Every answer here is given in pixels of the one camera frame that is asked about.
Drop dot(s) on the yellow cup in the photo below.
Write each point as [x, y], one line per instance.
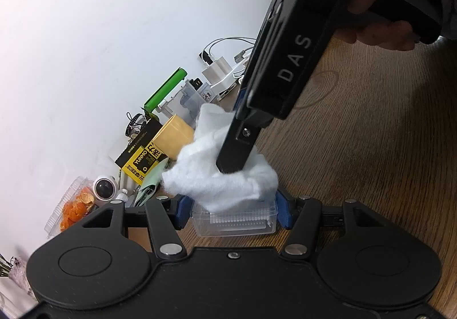
[175, 138]

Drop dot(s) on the white astronaut robot toy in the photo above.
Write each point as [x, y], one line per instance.
[103, 187]

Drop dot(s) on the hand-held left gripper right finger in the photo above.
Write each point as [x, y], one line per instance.
[284, 212]

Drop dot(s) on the white cloth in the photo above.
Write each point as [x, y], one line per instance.
[214, 162]

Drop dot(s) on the green container lid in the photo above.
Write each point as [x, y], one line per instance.
[166, 88]

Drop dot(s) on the yellow and black box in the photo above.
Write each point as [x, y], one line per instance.
[141, 158]

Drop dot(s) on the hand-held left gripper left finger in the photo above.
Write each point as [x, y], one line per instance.
[185, 212]

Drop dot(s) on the dried rose bouquet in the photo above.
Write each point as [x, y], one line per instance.
[16, 270]

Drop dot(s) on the white power strip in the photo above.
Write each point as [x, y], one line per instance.
[228, 85]

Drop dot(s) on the clear clamshell with orange peels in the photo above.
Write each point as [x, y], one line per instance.
[73, 210]

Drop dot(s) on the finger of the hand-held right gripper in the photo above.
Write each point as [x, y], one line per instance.
[241, 101]
[235, 151]

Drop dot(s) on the person's right hand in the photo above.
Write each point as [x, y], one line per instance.
[387, 35]

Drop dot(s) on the folded green cloth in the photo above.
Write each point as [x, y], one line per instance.
[151, 179]

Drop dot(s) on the clear plastic storage container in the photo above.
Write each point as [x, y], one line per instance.
[187, 99]

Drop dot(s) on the white charger block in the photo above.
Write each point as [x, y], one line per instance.
[216, 69]

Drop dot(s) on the clear plastic floss box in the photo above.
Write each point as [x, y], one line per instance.
[235, 224]

